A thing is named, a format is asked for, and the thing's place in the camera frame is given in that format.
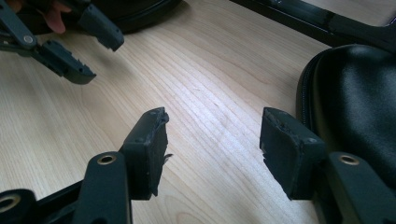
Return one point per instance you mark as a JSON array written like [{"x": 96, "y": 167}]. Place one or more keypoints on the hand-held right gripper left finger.
[{"x": 144, "y": 155}]

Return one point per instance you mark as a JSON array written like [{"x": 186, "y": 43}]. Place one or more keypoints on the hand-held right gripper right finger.
[{"x": 288, "y": 152}]

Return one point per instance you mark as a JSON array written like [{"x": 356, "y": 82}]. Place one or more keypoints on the black leather shoe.
[
  {"x": 355, "y": 115},
  {"x": 143, "y": 12}
]

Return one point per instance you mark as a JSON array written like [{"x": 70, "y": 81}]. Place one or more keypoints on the red and black shoe rack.
[{"x": 314, "y": 23}]

